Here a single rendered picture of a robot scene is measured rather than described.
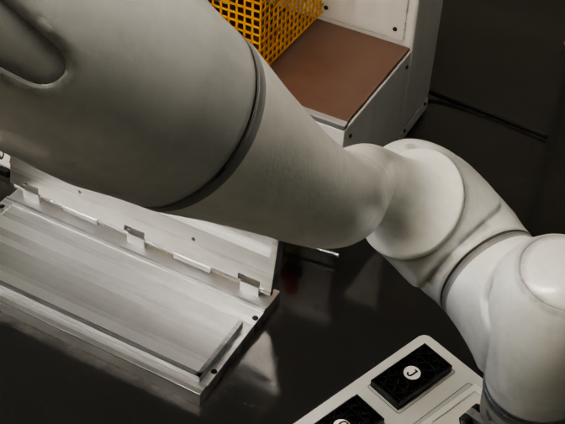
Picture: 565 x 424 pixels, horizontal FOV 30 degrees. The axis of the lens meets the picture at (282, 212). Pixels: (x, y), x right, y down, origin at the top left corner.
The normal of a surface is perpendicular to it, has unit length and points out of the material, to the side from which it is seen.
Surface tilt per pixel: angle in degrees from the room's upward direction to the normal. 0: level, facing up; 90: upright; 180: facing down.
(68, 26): 69
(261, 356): 0
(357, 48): 0
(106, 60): 76
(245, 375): 0
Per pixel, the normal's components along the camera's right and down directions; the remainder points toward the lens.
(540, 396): -0.24, 0.72
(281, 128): 0.90, 0.02
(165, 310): 0.04, -0.74
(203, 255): -0.46, 0.42
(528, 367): -0.47, 0.60
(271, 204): 0.52, 0.70
